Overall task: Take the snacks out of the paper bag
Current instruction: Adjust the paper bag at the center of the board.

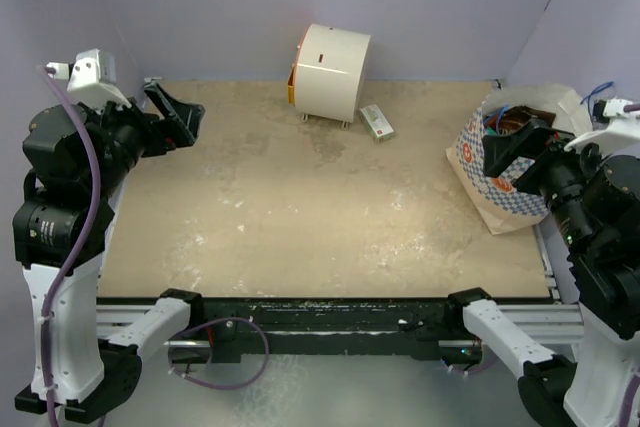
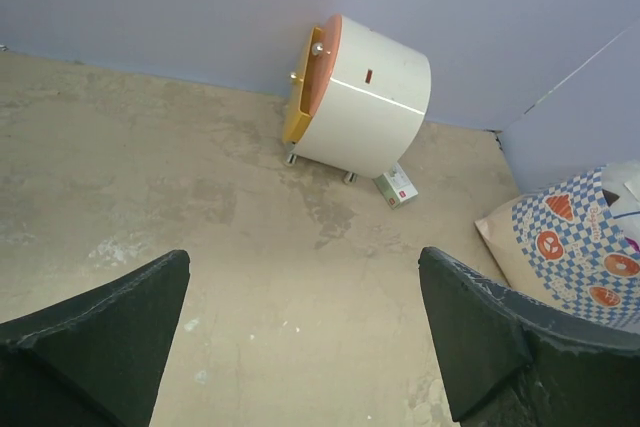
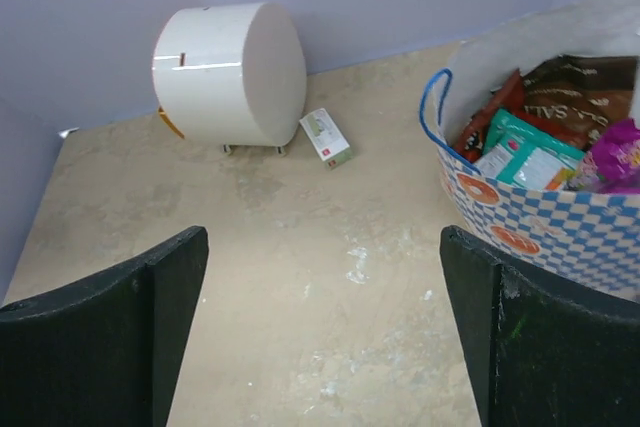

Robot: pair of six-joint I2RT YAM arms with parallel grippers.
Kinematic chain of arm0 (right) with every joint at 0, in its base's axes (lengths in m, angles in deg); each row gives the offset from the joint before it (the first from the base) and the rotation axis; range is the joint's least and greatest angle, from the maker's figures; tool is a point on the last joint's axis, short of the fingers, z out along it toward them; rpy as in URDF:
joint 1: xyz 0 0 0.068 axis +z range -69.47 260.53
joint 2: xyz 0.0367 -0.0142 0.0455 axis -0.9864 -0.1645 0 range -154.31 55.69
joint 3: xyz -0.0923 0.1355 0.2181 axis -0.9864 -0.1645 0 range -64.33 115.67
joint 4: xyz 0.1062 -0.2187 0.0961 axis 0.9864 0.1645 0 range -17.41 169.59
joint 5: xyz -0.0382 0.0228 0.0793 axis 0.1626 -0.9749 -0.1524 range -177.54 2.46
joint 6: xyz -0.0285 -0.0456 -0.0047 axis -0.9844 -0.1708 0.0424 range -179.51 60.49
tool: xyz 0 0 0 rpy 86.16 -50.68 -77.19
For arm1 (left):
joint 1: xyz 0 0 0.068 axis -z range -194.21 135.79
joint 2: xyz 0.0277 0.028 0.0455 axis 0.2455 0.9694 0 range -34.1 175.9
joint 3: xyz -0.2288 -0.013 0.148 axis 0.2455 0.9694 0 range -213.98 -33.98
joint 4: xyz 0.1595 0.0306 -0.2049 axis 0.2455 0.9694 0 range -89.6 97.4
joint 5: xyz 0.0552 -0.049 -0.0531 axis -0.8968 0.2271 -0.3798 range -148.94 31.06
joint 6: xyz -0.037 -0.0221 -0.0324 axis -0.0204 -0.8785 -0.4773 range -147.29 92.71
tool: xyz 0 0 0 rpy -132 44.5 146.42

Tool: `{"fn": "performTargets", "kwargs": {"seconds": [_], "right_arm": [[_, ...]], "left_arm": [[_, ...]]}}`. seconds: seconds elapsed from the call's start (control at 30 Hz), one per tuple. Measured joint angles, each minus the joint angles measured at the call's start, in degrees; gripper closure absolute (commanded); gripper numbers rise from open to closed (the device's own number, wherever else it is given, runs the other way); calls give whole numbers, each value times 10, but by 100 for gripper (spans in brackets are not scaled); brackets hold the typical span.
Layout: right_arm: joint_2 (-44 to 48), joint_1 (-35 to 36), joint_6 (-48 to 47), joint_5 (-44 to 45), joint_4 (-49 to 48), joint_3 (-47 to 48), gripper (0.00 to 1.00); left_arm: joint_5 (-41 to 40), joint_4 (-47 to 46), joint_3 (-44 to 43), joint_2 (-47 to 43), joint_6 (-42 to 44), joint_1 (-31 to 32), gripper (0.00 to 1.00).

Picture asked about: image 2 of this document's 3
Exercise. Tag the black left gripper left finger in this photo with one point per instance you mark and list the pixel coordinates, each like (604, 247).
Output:
(95, 359)

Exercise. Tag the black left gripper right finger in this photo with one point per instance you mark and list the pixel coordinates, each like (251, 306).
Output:
(507, 359)

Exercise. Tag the blue checkered paper bag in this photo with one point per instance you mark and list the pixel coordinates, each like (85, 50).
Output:
(574, 245)

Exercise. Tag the small green white box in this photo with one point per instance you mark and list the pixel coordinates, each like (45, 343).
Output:
(396, 187)

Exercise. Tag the white round cabinet orange front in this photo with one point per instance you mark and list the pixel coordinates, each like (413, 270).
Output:
(358, 99)

